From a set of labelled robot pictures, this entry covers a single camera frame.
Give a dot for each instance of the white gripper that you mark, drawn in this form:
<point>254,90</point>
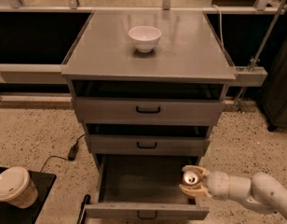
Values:
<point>218,184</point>

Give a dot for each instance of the orange coke can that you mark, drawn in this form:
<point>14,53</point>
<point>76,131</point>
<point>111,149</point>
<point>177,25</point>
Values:
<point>192,179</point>

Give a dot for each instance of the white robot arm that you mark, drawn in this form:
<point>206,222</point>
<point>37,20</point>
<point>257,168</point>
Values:
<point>262,193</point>

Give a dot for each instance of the middle grey drawer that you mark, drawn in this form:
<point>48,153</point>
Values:
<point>147,145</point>

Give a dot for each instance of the bottom grey open drawer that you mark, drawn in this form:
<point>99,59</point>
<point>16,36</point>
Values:
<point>143,187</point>

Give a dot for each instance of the grey metal drawer cabinet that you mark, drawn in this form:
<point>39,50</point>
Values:
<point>186,64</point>

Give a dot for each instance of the top grey drawer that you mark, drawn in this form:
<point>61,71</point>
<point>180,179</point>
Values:
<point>147,111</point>

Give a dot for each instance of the dark cabinet at right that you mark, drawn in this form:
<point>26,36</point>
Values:
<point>273,100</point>

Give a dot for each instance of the metal diagonal rod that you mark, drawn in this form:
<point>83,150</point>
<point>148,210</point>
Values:
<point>246,75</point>

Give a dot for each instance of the white bowl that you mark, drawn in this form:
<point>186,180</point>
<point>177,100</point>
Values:
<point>144,38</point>

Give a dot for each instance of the black side table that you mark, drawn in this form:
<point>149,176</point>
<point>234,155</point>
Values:
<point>10,214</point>

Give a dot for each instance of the paper coffee cup white lid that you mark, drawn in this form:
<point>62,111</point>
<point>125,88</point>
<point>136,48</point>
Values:
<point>17,187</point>

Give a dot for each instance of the black power adapter with cable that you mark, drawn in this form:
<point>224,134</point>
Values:
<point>70,157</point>

